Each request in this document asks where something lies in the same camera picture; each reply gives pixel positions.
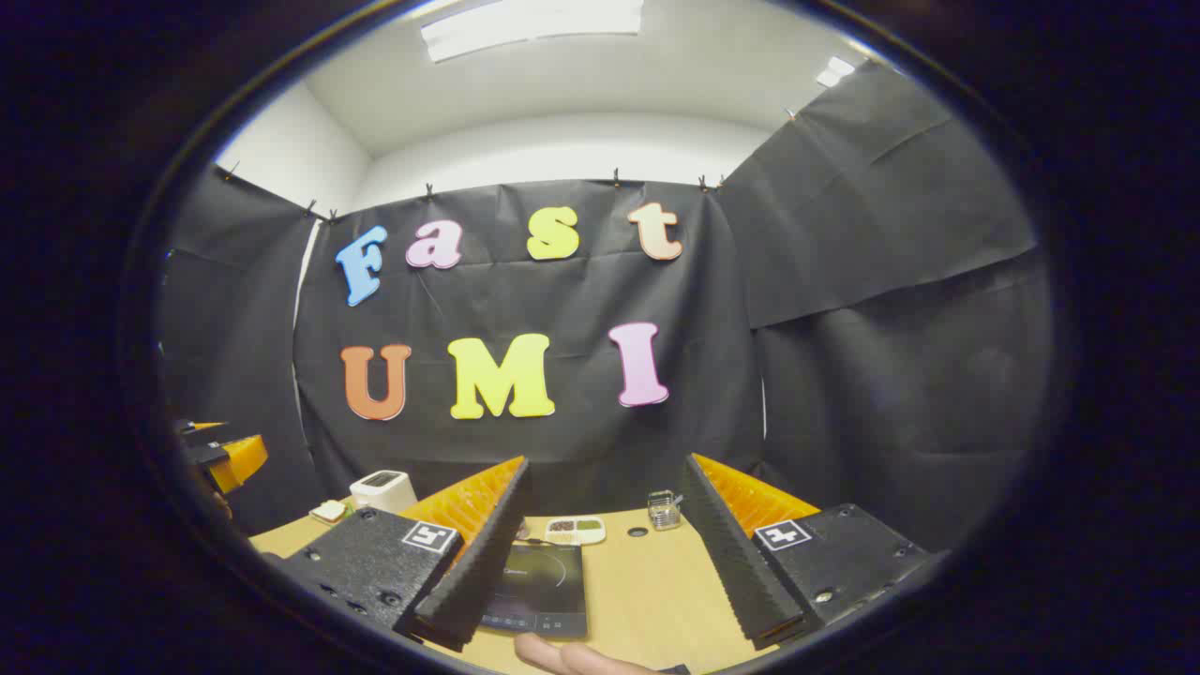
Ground black induction cooktop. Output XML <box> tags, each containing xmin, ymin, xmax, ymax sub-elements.
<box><xmin>481</xmin><ymin>541</ymin><xmax>589</xmax><ymax>640</ymax></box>

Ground long ceiling light panel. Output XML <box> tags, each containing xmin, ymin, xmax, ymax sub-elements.
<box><xmin>420</xmin><ymin>0</ymin><xmax>645</xmax><ymax>64</ymax></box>

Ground white divided plate with beans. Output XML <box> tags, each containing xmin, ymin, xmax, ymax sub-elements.
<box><xmin>546</xmin><ymin>517</ymin><xmax>607</xmax><ymax>546</ymax></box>

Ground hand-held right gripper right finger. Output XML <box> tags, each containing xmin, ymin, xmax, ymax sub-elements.
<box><xmin>682</xmin><ymin>453</ymin><xmax>938</xmax><ymax>651</ymax></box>

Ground white toaster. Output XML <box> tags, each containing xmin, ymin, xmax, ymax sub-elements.
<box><xmin>349</xmin><ymin>470</ymin><xmax>419</xmax><ymax>515</ymax></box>

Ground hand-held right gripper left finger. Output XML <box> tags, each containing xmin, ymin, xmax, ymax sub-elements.
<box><xmin>281</xmin><ymin>457</ymin><xmax>533</xmax><ymax>653</ymax></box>

